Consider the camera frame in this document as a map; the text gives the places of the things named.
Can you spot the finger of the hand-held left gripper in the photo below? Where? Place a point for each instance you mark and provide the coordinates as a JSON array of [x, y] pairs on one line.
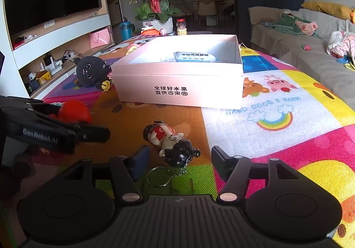
[[94, 134], [47, 108]]

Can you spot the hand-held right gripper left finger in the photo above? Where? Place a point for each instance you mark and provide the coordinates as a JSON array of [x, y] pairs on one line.
[[141, 163]]

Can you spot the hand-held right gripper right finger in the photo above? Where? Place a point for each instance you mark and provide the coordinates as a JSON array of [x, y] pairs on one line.
[[221, 165]]

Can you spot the red toy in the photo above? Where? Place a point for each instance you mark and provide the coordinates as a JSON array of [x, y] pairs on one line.
[[75, 111]]

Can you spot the black plush cat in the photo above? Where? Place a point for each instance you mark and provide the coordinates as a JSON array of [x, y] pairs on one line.
[[90, 70]]

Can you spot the white storage box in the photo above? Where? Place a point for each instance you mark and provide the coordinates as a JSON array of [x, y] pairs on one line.
[[177, 81]]

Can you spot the person's left hand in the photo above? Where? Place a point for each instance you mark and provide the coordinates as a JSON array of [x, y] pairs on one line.
[[22, 166]]

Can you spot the white wooden television cabinet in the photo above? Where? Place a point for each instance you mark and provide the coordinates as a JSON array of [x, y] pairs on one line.
[[33, 51]]

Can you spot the white power strip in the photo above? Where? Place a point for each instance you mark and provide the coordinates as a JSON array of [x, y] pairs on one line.
[[72, 55]]

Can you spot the colourful cartoon play mat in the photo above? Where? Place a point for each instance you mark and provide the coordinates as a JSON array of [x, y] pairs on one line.
[[277, 104]]

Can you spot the pink paper bag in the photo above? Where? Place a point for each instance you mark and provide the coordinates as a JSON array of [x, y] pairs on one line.
[[99, 38]]

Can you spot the blue water bottle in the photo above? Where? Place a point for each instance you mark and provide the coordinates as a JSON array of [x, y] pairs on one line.
[[127, 30]]

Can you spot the wet wipes packet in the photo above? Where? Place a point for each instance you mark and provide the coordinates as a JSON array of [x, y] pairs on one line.
[[194, 56]]

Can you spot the orange round toy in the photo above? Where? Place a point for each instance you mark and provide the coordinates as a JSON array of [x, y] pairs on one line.
[[151, 31]]

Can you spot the grey sofa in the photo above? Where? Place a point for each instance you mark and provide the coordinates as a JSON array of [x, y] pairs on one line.
[[313, 62]]

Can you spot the small glass jar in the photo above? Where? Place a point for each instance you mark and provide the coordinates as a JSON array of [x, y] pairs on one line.
[[181, 27]]

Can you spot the potted purple orchid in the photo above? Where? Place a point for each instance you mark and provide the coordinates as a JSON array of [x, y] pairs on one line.
[[154, 5]]

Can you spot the small pink toy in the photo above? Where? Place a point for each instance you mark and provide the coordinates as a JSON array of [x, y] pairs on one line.
[[306, 47]]

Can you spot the green cloth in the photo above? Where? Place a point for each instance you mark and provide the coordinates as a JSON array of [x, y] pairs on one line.
[[287, 25]]

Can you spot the dark blue cabinet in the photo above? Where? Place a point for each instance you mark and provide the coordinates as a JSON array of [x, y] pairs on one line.
[[249, 12]]

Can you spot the beige dining chair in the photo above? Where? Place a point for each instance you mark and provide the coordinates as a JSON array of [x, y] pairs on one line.
[[207, 8]]

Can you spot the pink patterned garment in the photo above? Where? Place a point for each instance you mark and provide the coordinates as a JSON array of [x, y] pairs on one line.
[[306, 26]]

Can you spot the white pink garment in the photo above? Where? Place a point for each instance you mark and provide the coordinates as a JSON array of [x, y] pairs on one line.
[[339, 41]]

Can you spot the yellow pillow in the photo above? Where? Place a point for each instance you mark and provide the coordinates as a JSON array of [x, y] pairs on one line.
[[324, 8]]

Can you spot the orange plush toy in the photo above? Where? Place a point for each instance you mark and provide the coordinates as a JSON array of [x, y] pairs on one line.
[[352, 15]]

